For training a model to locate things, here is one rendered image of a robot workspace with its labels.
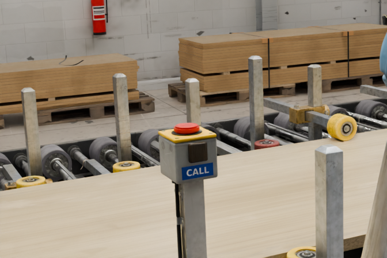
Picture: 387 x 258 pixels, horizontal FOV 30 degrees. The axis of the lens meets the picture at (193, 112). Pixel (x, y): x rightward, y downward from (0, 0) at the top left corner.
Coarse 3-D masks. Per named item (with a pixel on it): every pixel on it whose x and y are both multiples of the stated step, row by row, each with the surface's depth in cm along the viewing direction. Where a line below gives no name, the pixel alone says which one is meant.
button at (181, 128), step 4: (176, 124) 112; (180, 124) 112; (184, 124) 112; (188, 124) 112; (192, 124) 112; (196, 124) 112; (176, 128) 111; (180, 128) 110; (184, 128) 110; (188, 128) 110; (192, 128) 110; (196, 128) 110; (176, 132) 111; (180, 132) 110; (184, 132) 110; (188, 132) 110; (192, 132) 110
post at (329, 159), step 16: (320, 160) 123; (336, 160) 122; (320, 176) 123; (336, 176) 122; (320, 192) 124; (336, 192) 123; (320, 208) 124; (336, 208) 124; (320, 224) 125; (336, 224) 124; (320, 240) 126; (336, 240) 125; (320, 256) 126; (336, 256) 125
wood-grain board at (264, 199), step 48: (336, 144) 226; (384, 144) 223; (0, 192) 192; (48, 192) 190; (96, 192) 189; (144, 192) 187; (240, 192) 183; (288, 192) 181; (0, 240) 158; (48, 240) 157; (96, 240) 156; (144, 240) 154; (240, 240) 152; (288, 240) 151
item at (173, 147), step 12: (168, 132) 112; (204, 132) 111; (168, 144) 110; (180, 144) 108; (216, 144) 110; (168, 156) 110; (180, 156) 108; (216, 156) 110; (168, 168) 111; (180, 168) 108; (216, 168) 111; (180, 180) 109; (192, 180) 110
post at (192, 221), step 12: (192, 192) 112; (180, 204) 113; (192, 204) 112; (204, 204) 113; (180, 216) 114; (192, 216) 113; (204, 216) 113; (180, 228) 114; (192, 228) 113; (204, 228) 114; (180, 240) 114; (192, 240) 113; (204, 240) 114; (180, 252) 114; (192, 252) 114; (204, 252) 115
